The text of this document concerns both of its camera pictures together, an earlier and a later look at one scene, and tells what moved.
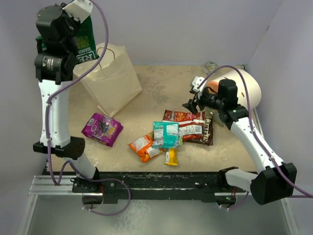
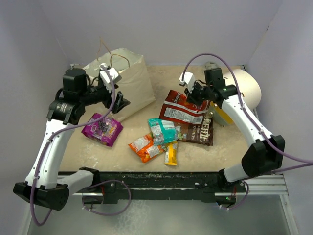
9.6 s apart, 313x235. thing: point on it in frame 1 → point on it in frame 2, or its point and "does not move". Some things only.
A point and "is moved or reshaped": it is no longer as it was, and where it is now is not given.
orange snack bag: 143,147 does not move
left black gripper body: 74,25 → 98,94
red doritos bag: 191,127 → 176,106
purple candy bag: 103,129 does not move
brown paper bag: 112,82 is moved or reshaped
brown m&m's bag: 208,133 does not move
